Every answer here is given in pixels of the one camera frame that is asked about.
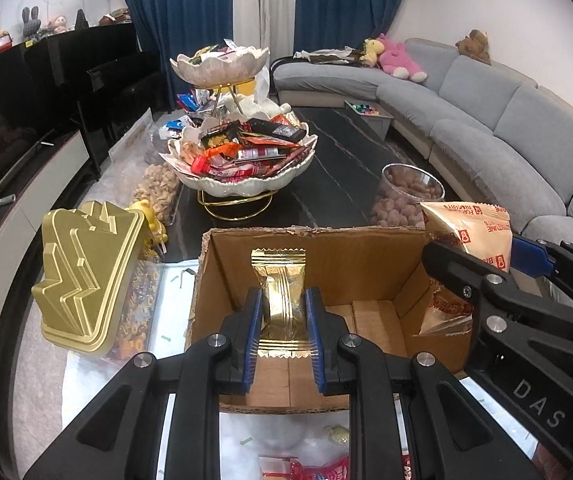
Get grey black television cabinet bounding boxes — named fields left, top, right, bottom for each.
left=0, top=127, right=97, bottom=466

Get blue curtain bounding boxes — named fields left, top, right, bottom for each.
left=115, top=0, right=234, bottom=111
left=293, top=0, right=419, bottom=58

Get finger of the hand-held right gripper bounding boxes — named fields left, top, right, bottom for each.
left=421, top=239, right=528, bottom=342
left=510, top=236, right=573, bottom=318

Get heap of colourful wrapped snacks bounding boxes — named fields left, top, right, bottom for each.
left=189, top=39, right=247, bottom=61

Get large white scalloped bowl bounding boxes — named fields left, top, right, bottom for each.
left=166, top=115, right=317, bottom=196

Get light blue patterned blanket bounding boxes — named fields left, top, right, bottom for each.
left=61, top=260, right=517, bottom=480

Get pile of red snack packets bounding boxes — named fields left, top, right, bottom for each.
left=179, top=115, right=312, bottom=178

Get brown cardboard box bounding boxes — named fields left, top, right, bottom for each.
left=184, top=225, right=477, bottom=416

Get white plastic bag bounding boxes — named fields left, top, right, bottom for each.
left=255, top=66, right=271, bottom=101

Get orange white snack bag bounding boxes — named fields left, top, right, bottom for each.
left=419, top=201, right=512, bottom=337

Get red snack packet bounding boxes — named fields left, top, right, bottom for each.
left=293, top=455, right=352, bottom=480

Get black flat television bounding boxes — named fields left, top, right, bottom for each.
left=0, top=42, right=84, bottom=211

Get yellow plush toy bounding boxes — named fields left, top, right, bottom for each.
left=359, top=37, right=386, bottom=65

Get gold lidded candy container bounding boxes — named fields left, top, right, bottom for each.
left=31, top=200, right=160, bottom=366

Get clear plastic bag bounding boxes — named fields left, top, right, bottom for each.
left=109, top=110, right=167, bottom=166

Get gold wire bowl stand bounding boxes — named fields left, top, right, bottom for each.
left=196, top=77, right=274, bottom=221

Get pink plush toy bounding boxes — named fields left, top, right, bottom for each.
left=377, top=34, right=428, bottom=82

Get black upright piano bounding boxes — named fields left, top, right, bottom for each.
left=24, top=22, right=170, bottom=181

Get clear round jar of nuts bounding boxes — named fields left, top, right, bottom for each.
left=370, top=163, right=446, bottom=228

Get small white scalloped bowl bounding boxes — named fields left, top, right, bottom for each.
left=169, top=45, right=271, bottom=85

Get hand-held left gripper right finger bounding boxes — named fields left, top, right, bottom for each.
left=303, top=286, right=542, bottom=480

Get yellow bear figurine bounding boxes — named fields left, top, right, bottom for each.
left=126, top=199, right=170, bottom=261

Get grey box of small candies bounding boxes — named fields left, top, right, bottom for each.
left=343, top=100, right=395, bottom=138

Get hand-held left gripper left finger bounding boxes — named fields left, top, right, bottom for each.
left=24, top=286, right=264, bottom=480

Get white sheer curtain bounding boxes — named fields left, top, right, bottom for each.
left=233, top=0, right=297, bottom=61

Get scattered loose wrapped candies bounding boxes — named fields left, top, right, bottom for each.
left=159, top=87, right=217, bottom=141

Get brown knick-knacks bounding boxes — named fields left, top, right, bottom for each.
left=99, top=8, right=132, bottom=26

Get crumpled clothes pile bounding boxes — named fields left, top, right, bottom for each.
left=293, top=47, right=367, bottom=66

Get beige snack packet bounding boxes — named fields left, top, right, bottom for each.
left=259, top=455, right=299, bottom=480

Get brown plush toy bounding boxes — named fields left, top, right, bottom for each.
left=455, top=29, right=492, bottom=65

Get gold foil snack packet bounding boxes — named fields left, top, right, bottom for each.
left=250, top=247, right=317, bottom=360

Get grey bunny plush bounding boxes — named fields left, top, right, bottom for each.
left=19, top=6, right=42, bottom=40

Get grey sectional sofa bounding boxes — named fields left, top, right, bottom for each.
left=271, top=37, right=573, bottom=286

